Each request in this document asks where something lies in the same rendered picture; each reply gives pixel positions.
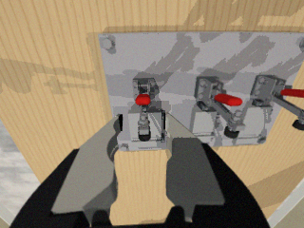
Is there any grey metal fixture plate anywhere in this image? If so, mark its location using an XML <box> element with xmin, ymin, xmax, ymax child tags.
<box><xmin>98</xmin><ymin>31</ymin><xmax>304</xmax><ymax>151</ymax></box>

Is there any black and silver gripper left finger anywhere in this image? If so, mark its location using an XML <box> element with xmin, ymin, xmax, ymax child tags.
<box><xmin>9</xmin><ymin>114</ymin><xmax>123</xmax><ymax>228</ymax></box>

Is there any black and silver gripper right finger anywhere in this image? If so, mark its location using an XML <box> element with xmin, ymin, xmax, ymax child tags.
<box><xmin>163</xmin><ymin>112</ymin><xmax>270</xmax><ymax>228</ymax></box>

